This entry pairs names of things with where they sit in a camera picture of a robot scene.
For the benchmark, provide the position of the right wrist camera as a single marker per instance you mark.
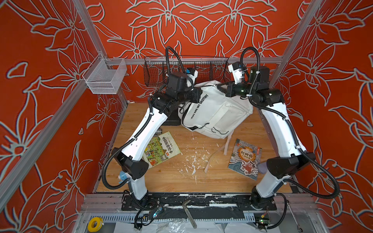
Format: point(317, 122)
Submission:
point(235, 69)

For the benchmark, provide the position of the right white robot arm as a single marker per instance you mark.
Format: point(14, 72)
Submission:
point(251, 81)

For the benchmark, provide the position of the black wire wall basket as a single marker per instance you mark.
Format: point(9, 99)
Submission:
point(209, 68)

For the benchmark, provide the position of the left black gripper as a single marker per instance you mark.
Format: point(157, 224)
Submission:
point(196, 91)

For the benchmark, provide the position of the white backpack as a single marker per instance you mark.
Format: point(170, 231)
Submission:
point(215, 115)

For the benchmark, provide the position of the green history picture book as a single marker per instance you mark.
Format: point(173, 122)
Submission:
point(160, 149)

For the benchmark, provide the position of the silver wrench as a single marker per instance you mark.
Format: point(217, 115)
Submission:
point(299, 228)

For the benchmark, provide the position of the blue mythology picture book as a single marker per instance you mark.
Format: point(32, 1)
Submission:
point(245, 158)

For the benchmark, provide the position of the white wire wall basket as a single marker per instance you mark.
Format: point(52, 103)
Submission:
point(104, 75)

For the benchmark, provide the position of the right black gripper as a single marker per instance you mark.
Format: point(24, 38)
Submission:
point(230, 90)

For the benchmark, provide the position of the blue mug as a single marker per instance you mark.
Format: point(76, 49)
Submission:
point(122, 177)

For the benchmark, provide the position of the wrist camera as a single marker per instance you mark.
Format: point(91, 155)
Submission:
point(235, 69)
point(192, 73)

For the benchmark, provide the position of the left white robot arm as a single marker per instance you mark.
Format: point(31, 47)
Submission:
point(178, 89)

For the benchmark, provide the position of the yellow tape roll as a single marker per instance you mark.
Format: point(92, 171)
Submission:
point(95, 224)

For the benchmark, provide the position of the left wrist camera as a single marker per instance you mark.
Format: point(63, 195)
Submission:
point(192, 73)

